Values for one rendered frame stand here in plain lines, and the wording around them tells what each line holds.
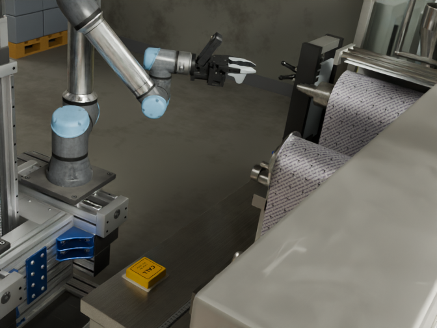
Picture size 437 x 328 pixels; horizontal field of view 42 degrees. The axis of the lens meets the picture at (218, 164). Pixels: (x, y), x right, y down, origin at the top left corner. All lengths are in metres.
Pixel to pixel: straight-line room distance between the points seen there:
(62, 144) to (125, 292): 0.65
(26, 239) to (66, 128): 0.36
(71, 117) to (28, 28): 3.80
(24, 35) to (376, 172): 5.32
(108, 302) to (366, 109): 0.73
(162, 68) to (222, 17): 3.57
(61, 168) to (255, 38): 3.64
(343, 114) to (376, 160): 0.99
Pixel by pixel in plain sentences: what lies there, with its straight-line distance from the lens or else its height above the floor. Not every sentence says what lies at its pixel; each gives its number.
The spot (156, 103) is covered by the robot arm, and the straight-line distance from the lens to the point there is 1.76.
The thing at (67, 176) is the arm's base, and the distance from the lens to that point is 1.91.
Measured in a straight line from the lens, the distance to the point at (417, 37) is 2.11.
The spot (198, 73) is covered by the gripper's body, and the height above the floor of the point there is 1.19.
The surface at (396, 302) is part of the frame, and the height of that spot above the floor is 1.65.
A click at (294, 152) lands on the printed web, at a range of 1.19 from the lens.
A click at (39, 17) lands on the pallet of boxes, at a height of 0.32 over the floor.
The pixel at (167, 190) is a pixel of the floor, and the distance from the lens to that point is 3.52.
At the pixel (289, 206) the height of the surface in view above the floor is 1.19.
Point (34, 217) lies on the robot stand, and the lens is 1.94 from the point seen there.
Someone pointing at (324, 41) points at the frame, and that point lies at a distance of 1.53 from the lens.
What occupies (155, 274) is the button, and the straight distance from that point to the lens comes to 1.40.
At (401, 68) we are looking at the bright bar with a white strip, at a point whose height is 1.45.
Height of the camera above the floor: 1.81
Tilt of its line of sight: 28 degrees down
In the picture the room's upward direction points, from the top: 8 degrees clockwise
